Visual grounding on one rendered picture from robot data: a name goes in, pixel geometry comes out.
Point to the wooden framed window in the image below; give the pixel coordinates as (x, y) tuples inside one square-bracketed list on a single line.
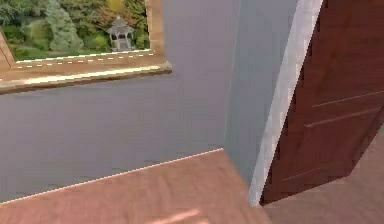
[(83, 30)]

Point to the dark brown room door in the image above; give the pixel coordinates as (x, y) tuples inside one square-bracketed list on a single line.
[(336, 100)]

